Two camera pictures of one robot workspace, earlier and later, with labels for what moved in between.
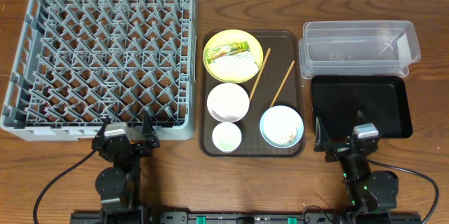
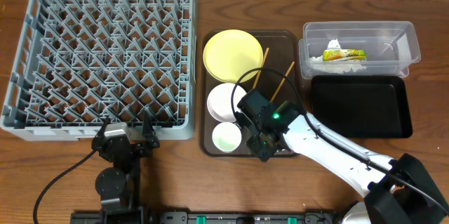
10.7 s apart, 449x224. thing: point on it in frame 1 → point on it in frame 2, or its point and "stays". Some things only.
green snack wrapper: (215, 53) → (344, 55)
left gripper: (150, 140) stays
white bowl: (228, 102) stays
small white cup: (226, 137) stays
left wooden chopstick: (260, 74) stays
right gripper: (323, 142) → (262, 154)
